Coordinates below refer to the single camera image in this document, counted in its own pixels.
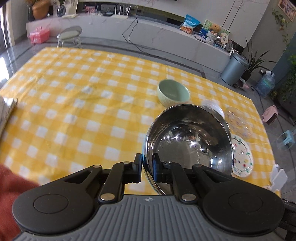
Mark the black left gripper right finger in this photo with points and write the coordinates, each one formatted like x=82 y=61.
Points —
x=173 y=174

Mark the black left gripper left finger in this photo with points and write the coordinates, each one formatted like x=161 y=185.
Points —
x=114 y=180

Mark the stainless steel bowl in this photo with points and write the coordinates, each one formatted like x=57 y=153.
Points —
x=188 y=134

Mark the green ceramic bowl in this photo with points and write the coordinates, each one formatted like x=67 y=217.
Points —
x=171 y=92

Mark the white painted floral plate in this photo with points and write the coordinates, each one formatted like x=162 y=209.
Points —
x=243 y=159

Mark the small white sticker plate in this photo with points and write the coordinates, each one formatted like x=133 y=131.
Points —
x=214 y=106

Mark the clear glass sticker plate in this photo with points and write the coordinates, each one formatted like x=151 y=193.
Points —
x=237 y=122

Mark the red sleeve forearm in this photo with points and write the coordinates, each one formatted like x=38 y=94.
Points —
x=12 y=186

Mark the yellow checkered tablecloth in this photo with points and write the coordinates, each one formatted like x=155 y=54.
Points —
x=80 y=107

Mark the white phone stand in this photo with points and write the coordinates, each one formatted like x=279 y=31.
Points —
x=278 y=178

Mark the pink small heater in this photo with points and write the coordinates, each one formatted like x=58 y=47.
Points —
x=270 y=115

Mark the grey metal trash bin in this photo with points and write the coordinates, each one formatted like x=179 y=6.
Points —
x=234 y=69

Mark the light blue plastic stool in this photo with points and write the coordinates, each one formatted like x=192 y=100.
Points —
x=286 y=140

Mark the blue water jug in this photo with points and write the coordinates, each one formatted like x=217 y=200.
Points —
x=265 y=84

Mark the long white tv cabinet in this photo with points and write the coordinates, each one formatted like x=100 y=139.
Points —
x=151 y=35

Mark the green potted floor plant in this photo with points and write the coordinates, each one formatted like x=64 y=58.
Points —
x=254 y=60

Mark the grey cushioned stool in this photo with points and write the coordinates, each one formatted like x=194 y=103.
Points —
x=70 y=34

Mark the teddy bear toy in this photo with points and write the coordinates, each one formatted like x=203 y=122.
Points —
x=215 y=28

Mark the blue snack bag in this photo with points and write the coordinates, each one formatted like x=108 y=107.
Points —
x=189 y=24

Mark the white wifi router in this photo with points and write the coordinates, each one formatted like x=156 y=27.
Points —
x=121 y=12

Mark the pink storage box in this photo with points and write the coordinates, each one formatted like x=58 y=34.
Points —
x=39 y=36

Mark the blue glass vase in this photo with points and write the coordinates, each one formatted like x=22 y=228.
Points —
x=61 y=10

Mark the orange pumpkin vase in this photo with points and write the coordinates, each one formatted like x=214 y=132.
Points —
x=40 y=9

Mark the framed wall picture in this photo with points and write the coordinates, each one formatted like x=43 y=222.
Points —
x=288 y=8

